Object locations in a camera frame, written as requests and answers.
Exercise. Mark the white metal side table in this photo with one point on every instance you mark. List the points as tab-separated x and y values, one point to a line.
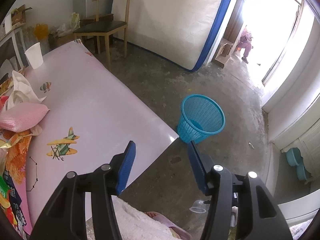
17	39

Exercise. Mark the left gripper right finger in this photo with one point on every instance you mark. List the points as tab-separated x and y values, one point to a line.
259	217

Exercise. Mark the green potato chip bag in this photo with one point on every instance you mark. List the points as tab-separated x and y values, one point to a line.
5	203

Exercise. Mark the pink patterned bag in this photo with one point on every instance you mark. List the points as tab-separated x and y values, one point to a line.
23	116

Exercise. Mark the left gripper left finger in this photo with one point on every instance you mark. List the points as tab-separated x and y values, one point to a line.
63	217

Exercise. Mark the blue plastic waste basket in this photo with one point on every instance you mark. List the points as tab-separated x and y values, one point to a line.
201	117

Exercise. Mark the white paper cup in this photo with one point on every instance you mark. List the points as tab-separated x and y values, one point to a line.
34	55

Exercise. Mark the white mattress blue edge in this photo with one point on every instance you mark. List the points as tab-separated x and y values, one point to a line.
182	31

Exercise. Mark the orange pink chip bag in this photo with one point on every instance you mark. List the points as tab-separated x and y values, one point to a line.
13	159

